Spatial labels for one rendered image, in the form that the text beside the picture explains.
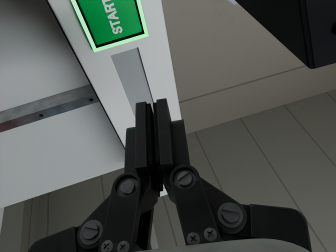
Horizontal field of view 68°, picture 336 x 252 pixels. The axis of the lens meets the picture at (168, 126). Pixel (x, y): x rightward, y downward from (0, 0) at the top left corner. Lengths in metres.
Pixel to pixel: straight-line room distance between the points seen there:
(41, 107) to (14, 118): 0.05
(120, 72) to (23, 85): 0.22
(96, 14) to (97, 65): 0.06
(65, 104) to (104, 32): 0.23
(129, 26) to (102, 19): 0.02
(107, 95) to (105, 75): 0.03
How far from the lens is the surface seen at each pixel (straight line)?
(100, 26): 0.25
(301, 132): 2.18
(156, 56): 0.28
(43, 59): 0.44
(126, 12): 0.25
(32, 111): 0.48
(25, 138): 0.57
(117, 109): 0.32
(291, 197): 1.86
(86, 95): 0.45
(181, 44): 1.47
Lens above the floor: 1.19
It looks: 39 degrees down
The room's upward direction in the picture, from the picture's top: 159 degrees clockwise
